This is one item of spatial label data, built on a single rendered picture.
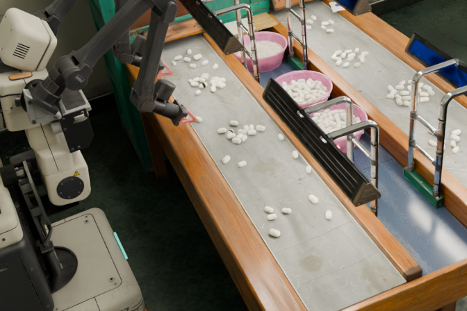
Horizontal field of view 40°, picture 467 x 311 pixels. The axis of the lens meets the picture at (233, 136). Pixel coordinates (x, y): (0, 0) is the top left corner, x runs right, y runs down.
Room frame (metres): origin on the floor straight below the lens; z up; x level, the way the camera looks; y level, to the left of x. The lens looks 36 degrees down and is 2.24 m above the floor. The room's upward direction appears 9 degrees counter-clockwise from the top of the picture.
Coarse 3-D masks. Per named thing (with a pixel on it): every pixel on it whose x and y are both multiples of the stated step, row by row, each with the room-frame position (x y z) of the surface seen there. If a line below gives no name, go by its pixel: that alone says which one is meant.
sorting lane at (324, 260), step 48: (192, 48) 2.85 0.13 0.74; (192, 96) 2.41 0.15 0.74; (240, 96) 2.35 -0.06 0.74; (240, 144) 2.01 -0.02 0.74; (288, 144) 1.96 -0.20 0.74; (240, 192) 1.73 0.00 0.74; (288, 192) 1.69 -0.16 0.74; (288, 240) 1.46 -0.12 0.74; (336, 240) 1.43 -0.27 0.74; (336, 288) 1.24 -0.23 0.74; (384, 288) 1.22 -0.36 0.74
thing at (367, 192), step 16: (272, 80) 1.84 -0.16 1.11; (272, 96) 1.79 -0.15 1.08; (288, 96) 1.72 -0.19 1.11; (288, 112) 1.68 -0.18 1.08; (288, 128) 1.64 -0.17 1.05; (304, 128) 1.57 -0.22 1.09; (320, 128) 1.60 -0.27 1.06; (304, 144) 1.53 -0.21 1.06; (320, 144) 1.48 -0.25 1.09; (320, 160) 1.44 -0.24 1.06; (336, 160) 1.39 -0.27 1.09; (336, 176) 1.36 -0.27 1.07; (352, 176) 1.31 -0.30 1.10; (352, 192) 1.28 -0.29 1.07; (368, 192) 1.26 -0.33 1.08
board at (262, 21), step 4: (264, 12) 3.05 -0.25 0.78; (256, 16) 3.02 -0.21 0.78; (260, 16) 3.02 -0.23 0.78; (264, 16) 3.01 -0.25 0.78; (268, 16) 3.00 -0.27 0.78; (256, 20) 2.98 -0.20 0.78; (260, 20) 2.97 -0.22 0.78; (264, 20) 2.96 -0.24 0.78; (268, 20) 2.96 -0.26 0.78; (272, 20) 2.95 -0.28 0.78; (256, 24) 2.93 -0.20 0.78; (260, 24) 2.92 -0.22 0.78; (264, 24) 2.92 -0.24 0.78; (268, 24) 2.91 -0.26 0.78; (272, 24) 2.91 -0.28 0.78; (276, 24) 2.91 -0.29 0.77; (256, 28) 2.89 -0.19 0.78; (260, 28) 2.89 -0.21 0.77; (264, 28) 2.89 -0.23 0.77; (244, 32) 2.87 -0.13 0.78; (236, 36) 2.85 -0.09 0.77
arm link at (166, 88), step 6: (156, 84) 2.02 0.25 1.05; (162, 84) 2.00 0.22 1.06; (168, 84) 2.02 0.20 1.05; (156, 90) 2.00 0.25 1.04; (162, 90) 2.00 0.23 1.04; (168, 90) 2.01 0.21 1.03; (156, 96) 1.99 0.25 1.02; (162, 96) 2.00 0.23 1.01; (168, 96) 2.01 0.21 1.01; (144, 102) 1.95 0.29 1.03; (144, 108) 1.95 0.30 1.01; (150, 108) 1.96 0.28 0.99
